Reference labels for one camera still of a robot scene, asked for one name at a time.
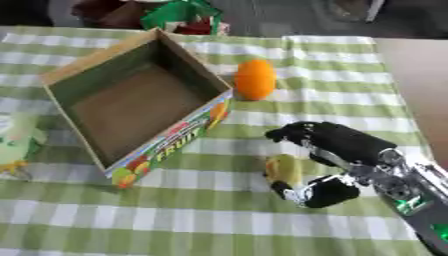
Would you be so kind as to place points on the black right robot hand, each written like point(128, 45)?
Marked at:
point(350, 141)

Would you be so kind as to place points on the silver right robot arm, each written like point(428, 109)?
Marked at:
point(415, 196)

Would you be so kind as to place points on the open cardboard box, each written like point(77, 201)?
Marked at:
point(137, 100)

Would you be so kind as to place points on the yellow-green toy fruit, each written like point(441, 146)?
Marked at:
point(284, 170)

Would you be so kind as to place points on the orange toy fruit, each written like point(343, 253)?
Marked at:
point(255, 80)

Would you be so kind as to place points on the green and red bag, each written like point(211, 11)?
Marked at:
point(184, 16)

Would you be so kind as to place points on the dark red bag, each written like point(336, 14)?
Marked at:
point(114, 13)

